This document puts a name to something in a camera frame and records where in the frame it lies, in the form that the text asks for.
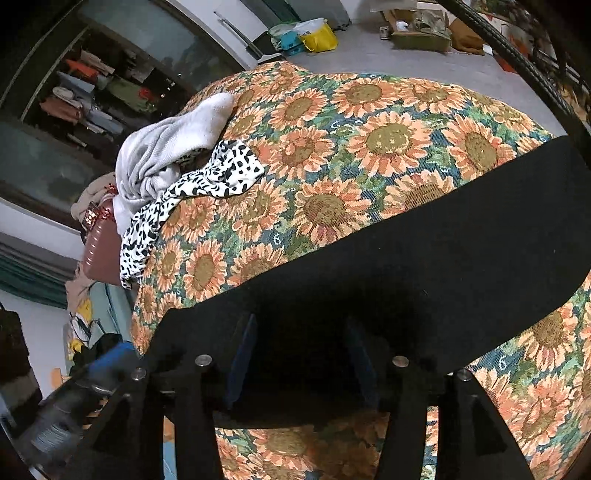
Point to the glass door wardrobe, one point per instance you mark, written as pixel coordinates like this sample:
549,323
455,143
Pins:
92,92

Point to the light grey sweatshirt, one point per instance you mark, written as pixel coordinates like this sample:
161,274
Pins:
157,147

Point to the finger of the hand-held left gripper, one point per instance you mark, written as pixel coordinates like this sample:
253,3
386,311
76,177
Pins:
111,362

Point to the black garment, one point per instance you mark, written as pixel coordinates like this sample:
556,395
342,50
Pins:
438,254

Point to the olive cardboard box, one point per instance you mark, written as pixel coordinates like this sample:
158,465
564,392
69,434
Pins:
420,37

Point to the yellow bag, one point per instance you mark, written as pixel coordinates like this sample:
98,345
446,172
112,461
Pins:
321,39

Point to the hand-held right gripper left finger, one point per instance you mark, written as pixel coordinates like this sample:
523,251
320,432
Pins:
242,360

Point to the teal bag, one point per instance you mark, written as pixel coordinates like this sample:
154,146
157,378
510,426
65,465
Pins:
292,40

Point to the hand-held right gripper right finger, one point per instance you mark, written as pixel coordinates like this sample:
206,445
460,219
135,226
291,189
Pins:
364,364

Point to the black-spotted white garment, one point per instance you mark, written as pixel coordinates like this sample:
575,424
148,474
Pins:
147,221

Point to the sunflower print blanket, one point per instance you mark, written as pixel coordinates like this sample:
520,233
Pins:
369,138

